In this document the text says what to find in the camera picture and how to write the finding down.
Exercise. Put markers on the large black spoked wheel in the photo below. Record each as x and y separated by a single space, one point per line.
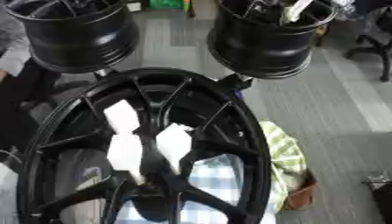
245 137

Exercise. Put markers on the green box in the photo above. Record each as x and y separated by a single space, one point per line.
166 3

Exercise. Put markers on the brown cardboard box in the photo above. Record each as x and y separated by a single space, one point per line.
302 194

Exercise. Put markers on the black office chair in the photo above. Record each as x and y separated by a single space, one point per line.
377 32

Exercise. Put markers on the black bin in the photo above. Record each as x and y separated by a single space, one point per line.
383 201

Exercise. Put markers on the black rim stand bracket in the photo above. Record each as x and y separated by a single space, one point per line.
236 81

